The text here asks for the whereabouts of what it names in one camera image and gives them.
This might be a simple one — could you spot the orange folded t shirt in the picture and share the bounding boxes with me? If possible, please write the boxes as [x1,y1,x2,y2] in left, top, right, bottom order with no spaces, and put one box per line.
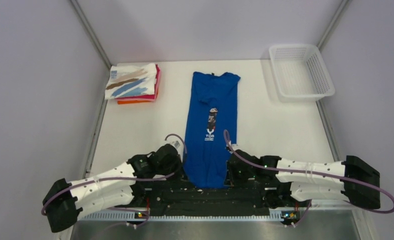
[117,99,154,105]

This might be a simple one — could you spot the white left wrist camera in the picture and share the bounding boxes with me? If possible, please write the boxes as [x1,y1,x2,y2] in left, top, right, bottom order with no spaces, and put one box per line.
[170,140,181,149]

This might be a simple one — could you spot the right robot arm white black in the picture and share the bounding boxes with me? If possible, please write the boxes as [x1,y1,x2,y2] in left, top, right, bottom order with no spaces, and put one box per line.
[226,149,381,210]

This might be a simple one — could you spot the white plastic basket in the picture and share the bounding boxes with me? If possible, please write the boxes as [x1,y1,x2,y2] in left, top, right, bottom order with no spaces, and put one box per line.
[268,44,336,102]

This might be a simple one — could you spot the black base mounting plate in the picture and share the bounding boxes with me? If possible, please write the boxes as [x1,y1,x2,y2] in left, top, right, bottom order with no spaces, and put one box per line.
[84,178,349,219]

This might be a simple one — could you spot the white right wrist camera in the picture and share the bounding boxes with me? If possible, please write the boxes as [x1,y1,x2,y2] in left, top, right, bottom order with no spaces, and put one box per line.
[227,142,239,151]

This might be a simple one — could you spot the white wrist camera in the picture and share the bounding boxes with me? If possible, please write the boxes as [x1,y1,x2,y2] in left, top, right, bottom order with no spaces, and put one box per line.
[170,140,181,149]
[227,142,239,151]

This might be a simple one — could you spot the blue t shirt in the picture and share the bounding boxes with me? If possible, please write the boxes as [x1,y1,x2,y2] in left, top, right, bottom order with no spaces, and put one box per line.
[184,71,241,189]

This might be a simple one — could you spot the white striped folded t shirt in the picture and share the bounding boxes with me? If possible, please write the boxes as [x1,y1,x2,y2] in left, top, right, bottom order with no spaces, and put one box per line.
[104,63,158,100]

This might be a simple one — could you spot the white slotted cable duct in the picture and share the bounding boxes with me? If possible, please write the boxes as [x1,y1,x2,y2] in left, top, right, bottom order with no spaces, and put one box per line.
[79,210,284,222]

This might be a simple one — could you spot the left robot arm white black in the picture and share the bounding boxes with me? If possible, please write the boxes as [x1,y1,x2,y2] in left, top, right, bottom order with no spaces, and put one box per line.
[41,144,182,233]

